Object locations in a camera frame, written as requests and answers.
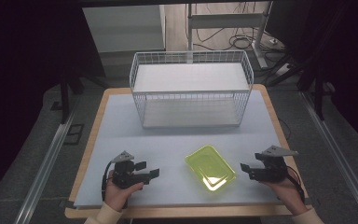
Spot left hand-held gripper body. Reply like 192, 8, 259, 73
111, 150, 152, 190

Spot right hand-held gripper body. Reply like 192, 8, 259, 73
252, 145, 300, 183

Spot person's left hand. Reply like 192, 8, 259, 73
103, 170, 145, 213

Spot person's right hand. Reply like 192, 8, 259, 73
260, 173, 310, 217

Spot light blue table mat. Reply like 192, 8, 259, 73
73, 89, 286, 209

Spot yellow-green plastic tray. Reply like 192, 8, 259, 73
185, 144, 238, 192

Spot black stand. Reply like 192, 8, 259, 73
58, 69, 87, 125
296, 59, 337, 121

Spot white power strip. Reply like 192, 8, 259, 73
268, 36, 286, 51

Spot dark curtain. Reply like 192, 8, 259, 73
265, 0, 358, 157
0, 0, 106, 209

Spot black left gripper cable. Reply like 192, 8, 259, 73
101, 161, 116, 202

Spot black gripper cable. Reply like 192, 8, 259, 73
101, 161, 116, 202
284, 165, 306, 203

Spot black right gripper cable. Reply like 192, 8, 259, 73
284, 165, 306, 203

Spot aluminium floor rail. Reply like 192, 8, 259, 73
301, 91, 358, 224
13, 106, 79, 224

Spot white wire shelf rack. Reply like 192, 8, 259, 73
129, 49, 255, 129

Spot black floor cables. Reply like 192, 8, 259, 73
195, 27, 264, 51

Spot white metal desk frame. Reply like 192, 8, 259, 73
186, 1, 274, 70

